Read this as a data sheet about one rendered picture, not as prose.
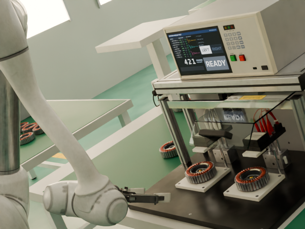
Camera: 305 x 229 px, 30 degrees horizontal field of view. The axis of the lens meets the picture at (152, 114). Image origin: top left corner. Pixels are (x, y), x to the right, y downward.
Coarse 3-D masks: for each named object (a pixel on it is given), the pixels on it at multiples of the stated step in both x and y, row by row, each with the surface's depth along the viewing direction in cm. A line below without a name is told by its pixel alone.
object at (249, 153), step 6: (252, 132) 193; (258, 132) 191; (264, 132) 190; (276, 132) 192; (282, 132) 193; (252, 138) 189; (258, 138) 187; (264, 138) 188; (270, 138) 189; (276, 138) 191; (252, 144) 188; (258, 144) 186; (264, 144) 187; (276, 144) 193; (246, 150) 191; (252, 150) 189; (258, 150) 187; (264, 150) 188; (270, 150) 197; (246, 156) 189; (252, 156) 187
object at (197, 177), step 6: (204, 162) 210; (210, 162) 208; (192, 168) 209; (198, 168) 210; (204, 168) 210; (210, 168) 203; (186, 174) 206; (192, 174) 203; (198, 174) 202; (204, 174) 202; (210, 174) 203; (192, 180) 204; (198, 180) 202; (204, 180) 202
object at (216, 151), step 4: (216, 148) 216; (216, 152) 215; (220, 152) 214; (224, 152) 212; (228, 152) 211; (232, 152) 213; (236, 152) 214; (216, 156) 216; (220, 156) 215; (224, 156) 213; (228, 156) 211; (232, 156) 213; (236, 156) 214; (216, 160) 217; (220, 160) 216; (228, 160) 212; (232, 160) 213
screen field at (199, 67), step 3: (192, 66) 204; (195, 66) 203; (198, 66) 202; (201, 66) 201; (183, 69) 208; (186, 69) 207; (189, 69) 206; (192, 69) 204; (195, 69) 203; (198, 69) 202; (201, 69) 201
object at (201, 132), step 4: (200, 132) 171; (204, 132) 170; (208, 132) 169; (212, 132) 167; (216, 132) 166; (220, 132) 165; (224, 132) 164; (228, 132) 164; (204, 136) 172; (208, 136) 172; (216, 136) 166; (220, 136) 165; (224, 136) 164; (228, 136) 164
